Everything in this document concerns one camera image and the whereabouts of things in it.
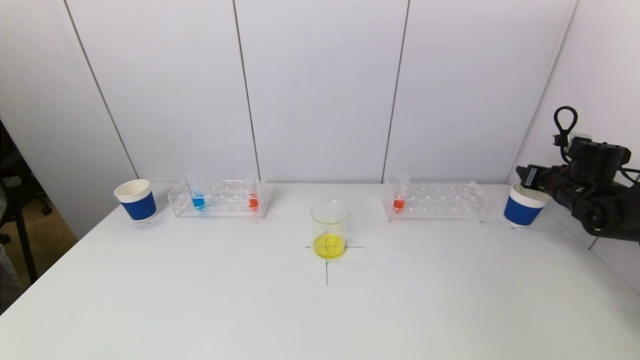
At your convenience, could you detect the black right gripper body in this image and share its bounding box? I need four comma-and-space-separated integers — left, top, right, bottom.
522, 164, 558, 191

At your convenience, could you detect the clear acrylic test tube rack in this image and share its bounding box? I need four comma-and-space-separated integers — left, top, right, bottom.
382, 180, 490, 223
168, 179, 267, 220

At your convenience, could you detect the red pigment test tube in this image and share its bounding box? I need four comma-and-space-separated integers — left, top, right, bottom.
246, 176, 260, 213
392, 174, 411, 214

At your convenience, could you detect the clear glass beaker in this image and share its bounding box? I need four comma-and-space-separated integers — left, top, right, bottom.
310, 200, 353, 260

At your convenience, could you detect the blue pigment test tube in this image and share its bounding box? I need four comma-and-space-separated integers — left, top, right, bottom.
187, 174, 207, 212

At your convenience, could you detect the blue white paper cup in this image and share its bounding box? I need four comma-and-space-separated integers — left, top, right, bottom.
502, 183, 551, 229
114, 179, 158, 223

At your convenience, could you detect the person in grey clothes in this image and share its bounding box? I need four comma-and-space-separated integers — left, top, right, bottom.
0, 244, 24, 303

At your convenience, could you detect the black looped camera cable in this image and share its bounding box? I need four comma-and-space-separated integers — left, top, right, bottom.
553, 106, 579, 150

